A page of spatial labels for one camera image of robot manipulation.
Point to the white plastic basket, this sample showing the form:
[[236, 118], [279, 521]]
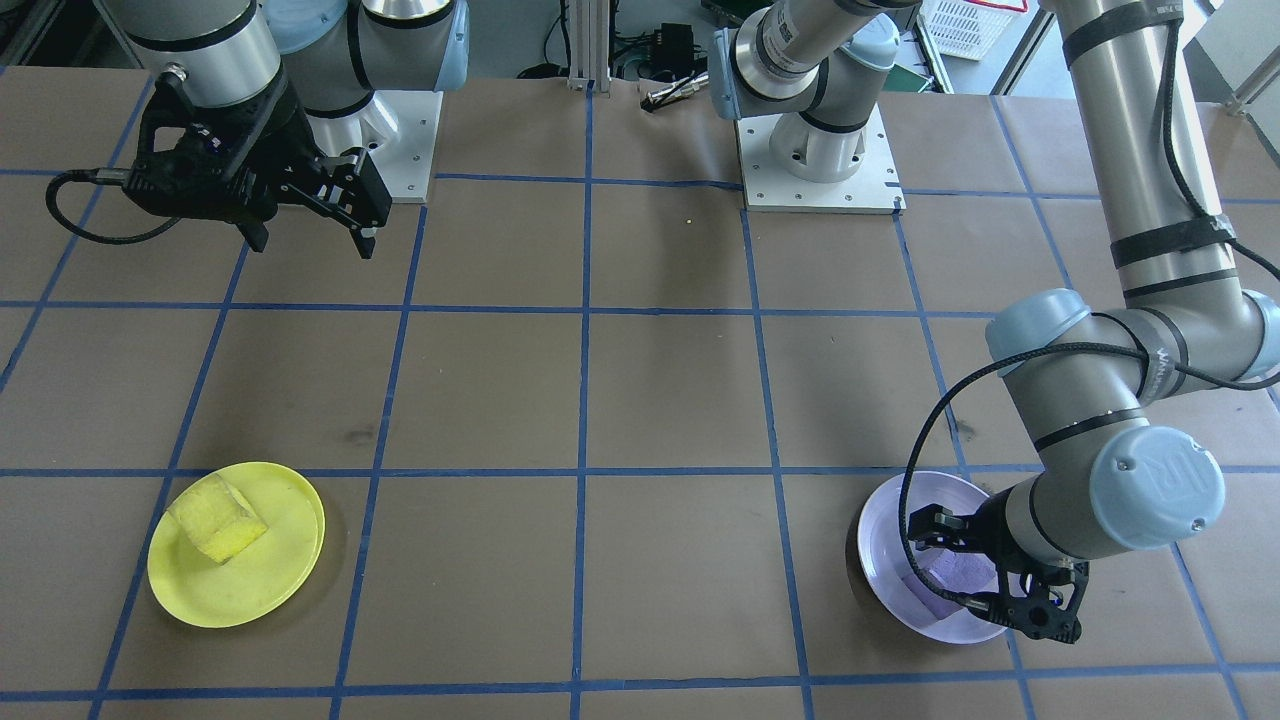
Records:
[[960, 25]]

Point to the black electronics box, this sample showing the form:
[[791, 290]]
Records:
[[675, 45]]

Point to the purple foam block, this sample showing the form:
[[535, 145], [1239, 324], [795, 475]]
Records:
[[950, 580]]

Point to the silver metal tool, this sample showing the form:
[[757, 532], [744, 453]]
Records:
[[675, 92]]

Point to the purple plate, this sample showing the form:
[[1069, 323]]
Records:
[[885, 540]]

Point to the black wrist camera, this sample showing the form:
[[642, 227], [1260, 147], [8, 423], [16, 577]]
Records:
[[215, 150]]

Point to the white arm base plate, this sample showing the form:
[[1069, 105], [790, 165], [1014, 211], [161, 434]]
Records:
[[405, 150], [870, 190]]

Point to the silver UR5e robot arm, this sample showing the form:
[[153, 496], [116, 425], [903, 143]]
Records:
[[1160, 150], [190, 50]]

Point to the yellow foam block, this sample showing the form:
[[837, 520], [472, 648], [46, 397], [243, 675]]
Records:
[[215, 520]]

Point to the yellow plate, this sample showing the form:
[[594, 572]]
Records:
[[260, 580]]

